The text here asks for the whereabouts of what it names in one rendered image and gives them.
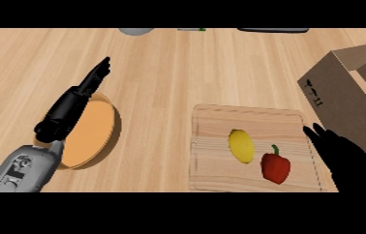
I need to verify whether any yellow lemon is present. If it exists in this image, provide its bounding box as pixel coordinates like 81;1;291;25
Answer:
228;129;256;164

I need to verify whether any brown cardboard box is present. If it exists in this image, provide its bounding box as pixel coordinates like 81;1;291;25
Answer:
297;44;366;152

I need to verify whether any pale wooden cutting board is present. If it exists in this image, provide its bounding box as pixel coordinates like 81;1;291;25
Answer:
188;103;329;192

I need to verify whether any red bell pepper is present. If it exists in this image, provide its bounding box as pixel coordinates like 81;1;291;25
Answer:
260;143;292;186

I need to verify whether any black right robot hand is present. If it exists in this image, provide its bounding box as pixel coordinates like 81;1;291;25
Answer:
301;122;366;193

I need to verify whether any orange plate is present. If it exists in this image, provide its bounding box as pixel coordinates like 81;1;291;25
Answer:
33;92;117;170

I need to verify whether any grey round object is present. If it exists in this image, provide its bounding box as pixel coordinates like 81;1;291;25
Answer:
117;27;158;37

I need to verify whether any dark flat object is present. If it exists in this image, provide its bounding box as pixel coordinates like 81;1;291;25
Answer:
236;27;310;34

